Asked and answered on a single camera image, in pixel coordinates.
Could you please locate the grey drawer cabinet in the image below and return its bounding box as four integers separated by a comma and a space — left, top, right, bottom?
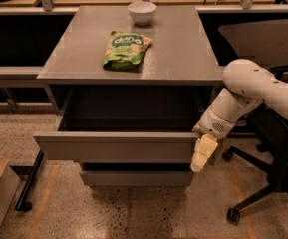
38, 6, 221, 173

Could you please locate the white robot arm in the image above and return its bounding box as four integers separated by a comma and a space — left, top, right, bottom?
190, 59, 288, 172

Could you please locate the black office chair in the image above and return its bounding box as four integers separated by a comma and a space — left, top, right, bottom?
218, 19, 288, 223

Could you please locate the grey bottom drawer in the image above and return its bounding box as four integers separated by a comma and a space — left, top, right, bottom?
80, 170, 192, 187

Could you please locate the black table leg foot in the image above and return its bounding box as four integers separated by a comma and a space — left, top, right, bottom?
12, 151, 44, 212

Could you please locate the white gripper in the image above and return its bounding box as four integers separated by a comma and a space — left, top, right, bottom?
190, 107, 234, 172

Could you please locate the grey drawer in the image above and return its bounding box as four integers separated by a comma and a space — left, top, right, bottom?
80, 170, 192, 187
34, 86, 199, 163

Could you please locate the green snack bag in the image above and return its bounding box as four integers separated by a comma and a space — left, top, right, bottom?
102, 31, 152, 71

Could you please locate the grey top drawer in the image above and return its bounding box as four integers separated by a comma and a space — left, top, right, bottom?
34, 86, 199, 163

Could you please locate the white ceramic bowl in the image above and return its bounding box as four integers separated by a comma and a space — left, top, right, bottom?
128, 1, 157, 25

